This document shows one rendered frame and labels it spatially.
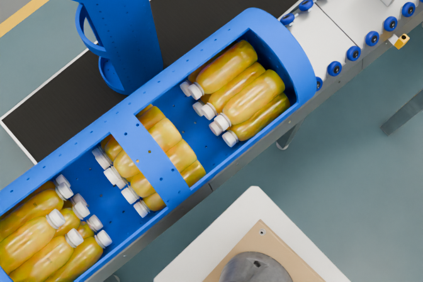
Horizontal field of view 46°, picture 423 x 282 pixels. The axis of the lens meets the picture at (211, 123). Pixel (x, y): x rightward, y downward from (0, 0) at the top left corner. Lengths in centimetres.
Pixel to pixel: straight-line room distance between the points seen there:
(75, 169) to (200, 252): 42
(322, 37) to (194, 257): 77
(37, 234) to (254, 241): 48
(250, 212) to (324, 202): 124
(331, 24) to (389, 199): 110
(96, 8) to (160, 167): 67
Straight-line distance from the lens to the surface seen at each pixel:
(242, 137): 127
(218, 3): 247
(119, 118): 114
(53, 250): 120
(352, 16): 161
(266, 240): 97
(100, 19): 166
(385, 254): 241
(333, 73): 147
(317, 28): 156
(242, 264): 97
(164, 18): 244
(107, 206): 137
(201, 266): 114
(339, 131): 245
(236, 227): 114
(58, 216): 117
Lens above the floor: 228
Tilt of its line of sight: 73 degrees down
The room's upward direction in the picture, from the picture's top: straight up
